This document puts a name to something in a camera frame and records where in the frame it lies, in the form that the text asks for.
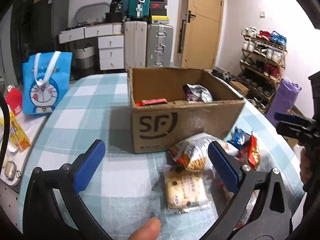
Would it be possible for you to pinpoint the wooden door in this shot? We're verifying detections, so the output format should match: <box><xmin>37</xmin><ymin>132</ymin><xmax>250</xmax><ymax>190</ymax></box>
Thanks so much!
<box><xmin>174</xmin><ymin>0</ymin><xmax>224</xmax><ymax>69</ymax></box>

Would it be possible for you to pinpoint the stack of shoe boxes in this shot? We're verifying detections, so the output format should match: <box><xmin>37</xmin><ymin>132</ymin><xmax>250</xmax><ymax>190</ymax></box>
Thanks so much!
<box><xmin>149</xmin><ymin>0</ymin><xmax>169</xmax><ymax>24</ymax></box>

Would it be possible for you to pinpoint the red packet inside box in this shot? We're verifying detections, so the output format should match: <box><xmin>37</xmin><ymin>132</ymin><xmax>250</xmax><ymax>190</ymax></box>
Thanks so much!
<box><xmin>136</xmin><ymin>98</ymin><xmax>168</xmax><ymax>107</ymax></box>

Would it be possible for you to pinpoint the orange white noodle snack bag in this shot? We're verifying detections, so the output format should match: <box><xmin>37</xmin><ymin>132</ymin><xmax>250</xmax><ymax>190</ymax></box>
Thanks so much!
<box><xmin>169</xmin><ymin>133</ymin><xmax>239</xmax><ymax>172</ymax></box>

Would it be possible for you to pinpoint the cookie bread clear packet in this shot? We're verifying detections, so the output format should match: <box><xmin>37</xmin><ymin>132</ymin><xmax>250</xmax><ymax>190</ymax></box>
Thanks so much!
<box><xmin>163</xmin><ymin>165</ymin><xmax>213</xmax><ymax>214</ymax></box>

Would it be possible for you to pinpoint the red paper bag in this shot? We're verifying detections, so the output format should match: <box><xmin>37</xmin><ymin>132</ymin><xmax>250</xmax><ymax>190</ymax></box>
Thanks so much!
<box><xmin>5</xmin><ymin>85</ymin><xmax>23</xmax><ymax>116</ymax></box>

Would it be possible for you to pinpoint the person's left hand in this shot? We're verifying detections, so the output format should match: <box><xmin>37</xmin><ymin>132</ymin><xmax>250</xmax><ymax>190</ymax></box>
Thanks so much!
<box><xmin>128</xmin><ymin>217</ymin><xmax>161</xmax><ymax>240</ymax></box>

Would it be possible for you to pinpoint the small red snack packet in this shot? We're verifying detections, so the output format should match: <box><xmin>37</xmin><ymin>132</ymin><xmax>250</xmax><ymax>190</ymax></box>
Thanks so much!
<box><xmin>240</xmin><ymin>134</ymin><xmax>261</xmax><ymax>170</ymax></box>

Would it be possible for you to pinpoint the beige hard suitcase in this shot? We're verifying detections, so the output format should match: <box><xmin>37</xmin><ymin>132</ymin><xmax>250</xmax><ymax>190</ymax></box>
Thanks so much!
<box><xmin>124</xmin><ymin>21</ymin><xmax>148</xmax><ymax>69</ymax></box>

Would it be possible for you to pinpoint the person's right hand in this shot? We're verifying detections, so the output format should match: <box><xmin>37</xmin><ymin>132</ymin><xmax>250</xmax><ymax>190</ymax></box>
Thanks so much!
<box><xmin>300</xmin><ymin>146</ymin><xmax>312</xmax><ymax>185</ymax></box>

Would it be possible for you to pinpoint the wooden shoe rack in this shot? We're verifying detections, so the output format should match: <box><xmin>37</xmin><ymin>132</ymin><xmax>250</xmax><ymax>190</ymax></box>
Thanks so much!
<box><xmin>237</xmin><ymin>26</ymin><xmax>287</xmax><ymax>114</ymax></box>

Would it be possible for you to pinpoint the black bag on desk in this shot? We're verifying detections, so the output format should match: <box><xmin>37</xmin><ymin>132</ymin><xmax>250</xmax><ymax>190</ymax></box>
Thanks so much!
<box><xmin>105</xmin><ymin>0</ymin><xmax>124</xmax><ymax>23</ymax></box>

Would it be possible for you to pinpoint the purple white snack bag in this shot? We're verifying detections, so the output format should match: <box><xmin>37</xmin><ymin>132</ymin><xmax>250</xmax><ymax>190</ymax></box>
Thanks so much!
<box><xmin>183</xmin><ymin>84</ymin><xmax>213</xmax><ymax>103</ymax></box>

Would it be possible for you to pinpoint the brown SF cardboard box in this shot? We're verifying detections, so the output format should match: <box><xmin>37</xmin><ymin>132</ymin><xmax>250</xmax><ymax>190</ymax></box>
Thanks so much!
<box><xmin>127</xmin><ymin>68</ymin><xmax>245</xmax><ymax>153</ymax></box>

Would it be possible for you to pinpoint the blue Doraemon gift bag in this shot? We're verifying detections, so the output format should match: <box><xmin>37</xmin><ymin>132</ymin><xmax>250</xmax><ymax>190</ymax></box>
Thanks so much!
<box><xmin>22</xmin><ymin>51</ymin><xmax>73</xmax><ymax>115</ymax></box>

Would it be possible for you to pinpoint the blue Oreo snack packet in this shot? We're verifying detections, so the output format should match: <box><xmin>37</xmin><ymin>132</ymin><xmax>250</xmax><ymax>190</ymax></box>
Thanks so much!
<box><xmin>227</xmin><ymin>126</ymin><xmax>251</xmax><ymax>150</ymax></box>

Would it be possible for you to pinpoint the white earbuds case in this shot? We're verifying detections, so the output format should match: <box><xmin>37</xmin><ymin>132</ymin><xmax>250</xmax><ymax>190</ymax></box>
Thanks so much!
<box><xmin>4</xmin><ymin>160</ymin><xmax>21</xmax><ymax>181</ymax></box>

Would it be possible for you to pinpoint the yellow snack box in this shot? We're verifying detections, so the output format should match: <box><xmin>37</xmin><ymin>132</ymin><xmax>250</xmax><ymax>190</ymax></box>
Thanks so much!
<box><xmin>9</xmin><ymin>110</ymin><xmax>31</xmax><ymax>151</ymax></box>

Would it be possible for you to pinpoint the teal hard suitcase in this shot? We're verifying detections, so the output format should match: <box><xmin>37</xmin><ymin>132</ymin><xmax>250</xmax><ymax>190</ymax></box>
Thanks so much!
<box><xmin>128</xmin><ymin>0</ymin><xmax>150</xmax><ymax>21</ymax></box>

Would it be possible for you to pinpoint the black refrigerator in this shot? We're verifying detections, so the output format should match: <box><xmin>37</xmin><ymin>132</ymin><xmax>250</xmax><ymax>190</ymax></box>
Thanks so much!
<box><xmin>10</xmin><ymin>0</ymin><xmax>69</xmax><ymax>84</ymax></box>

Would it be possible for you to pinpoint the silver hard suitcase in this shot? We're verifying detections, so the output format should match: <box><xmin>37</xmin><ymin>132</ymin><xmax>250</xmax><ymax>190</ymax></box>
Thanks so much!
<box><xmin>146</xmin><ymin>23</ymin><xmax>174</xmax><ymax>67</ymax></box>

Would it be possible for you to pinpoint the white drawer desk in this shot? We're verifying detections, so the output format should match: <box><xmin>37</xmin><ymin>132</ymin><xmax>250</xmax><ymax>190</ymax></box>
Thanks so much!
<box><xmin>59</xmin><ymin>23</ymin><xmax>125</xmax><ymax>71</ymax></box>

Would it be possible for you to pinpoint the striped laundry basket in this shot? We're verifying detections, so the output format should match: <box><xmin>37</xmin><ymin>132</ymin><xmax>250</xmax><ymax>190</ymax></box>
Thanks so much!
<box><xmin>74</xmin><ymin>46</ymin><xmax>96</xmax><ymax>77</ymax></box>

